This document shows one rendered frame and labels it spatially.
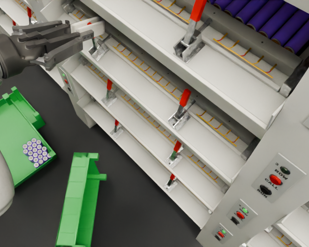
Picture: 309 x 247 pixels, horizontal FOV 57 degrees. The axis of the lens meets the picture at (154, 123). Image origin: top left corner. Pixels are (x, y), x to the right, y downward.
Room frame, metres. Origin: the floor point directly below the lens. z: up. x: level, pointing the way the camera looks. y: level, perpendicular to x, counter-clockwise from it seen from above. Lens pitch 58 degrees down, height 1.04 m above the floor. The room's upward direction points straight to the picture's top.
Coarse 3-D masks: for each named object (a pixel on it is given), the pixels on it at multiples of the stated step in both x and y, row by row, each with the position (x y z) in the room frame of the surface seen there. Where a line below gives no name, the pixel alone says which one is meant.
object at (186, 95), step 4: (184, 92) 0.32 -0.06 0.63; (188, 92) 0.32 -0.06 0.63; (184, 96) 0.32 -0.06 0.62; (188, 96) 0.32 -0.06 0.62; (180, 100) 0.32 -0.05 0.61; (184, 100) 0.32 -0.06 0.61; (180, 104) 0.32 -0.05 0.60; (184, 104) 0.31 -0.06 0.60; (180, 108) 0.31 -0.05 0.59; (180, 112) 0.31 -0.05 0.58; (176, 116) 0.31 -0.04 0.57; (180, 116) 0.31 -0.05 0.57
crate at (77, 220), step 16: (80, 160) 0.38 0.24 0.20; (96, 160) 0.39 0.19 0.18; (80, 176) 0.33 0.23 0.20; (96, 176) 0.40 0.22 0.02; (80, 192) 0.28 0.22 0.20; (96, 192) 0.34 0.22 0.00; (64, 208) 0.23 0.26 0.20; (80, 208) 0.23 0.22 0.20; (64, 224) 0.18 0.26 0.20; (80, 224) 0.23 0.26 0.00; (64, 240) 0.14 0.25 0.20; (80, 240) 0.18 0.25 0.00
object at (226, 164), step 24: (72, 0) 0.65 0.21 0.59; (120, 48) 0.51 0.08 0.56; (120, 72) 0.45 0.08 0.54; (144, 72) 0.44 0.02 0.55; (144, 96) 0.38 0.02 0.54; (192, 120) 0.31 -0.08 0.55; (216, 120) 0.31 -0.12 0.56; (192, 144) 0.26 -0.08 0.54; (216, 144) 0.26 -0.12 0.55; (240, 144) 0.25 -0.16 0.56; (216, 168) 0.21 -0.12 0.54; (240, 168) 0.21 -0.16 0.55
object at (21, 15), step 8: (0, 0) 0.99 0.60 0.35; (8, 0) 0.99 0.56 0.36; (16, 0) 0.96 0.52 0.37; (8, 8) 0.95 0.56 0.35; (16, 8) 0.94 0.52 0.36; (24, 8) 0.92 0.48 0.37; (16, 16) 0.90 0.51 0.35; (24, 16) 0.89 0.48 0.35; (32, 16) 0.89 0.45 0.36; (24, 24) 0.86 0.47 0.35; (32, 24) 0.83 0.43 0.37
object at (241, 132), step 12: (84, 12) 0.61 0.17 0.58; (108, 24) 0.56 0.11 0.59; (120, 36) 0.52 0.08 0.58; (132, 48) 0.48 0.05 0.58; (144, 60) 0.45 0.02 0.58; (156, 60) 0.44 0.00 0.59; (156, 72) 0.43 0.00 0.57; (168, 72) 0.41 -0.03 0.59; (180, 84) 0.38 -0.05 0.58; (180, 96) 0.36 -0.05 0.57; (192, 96) 0.35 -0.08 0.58; (204, 96) 0.35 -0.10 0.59; (204, 108) 0.33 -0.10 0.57; (216, 108) 0.32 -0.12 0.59; (204, 120) 0.30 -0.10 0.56; (228, 120) 0.29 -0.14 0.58; (228, 132) 0.27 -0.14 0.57; (240, 132) 0.26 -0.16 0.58
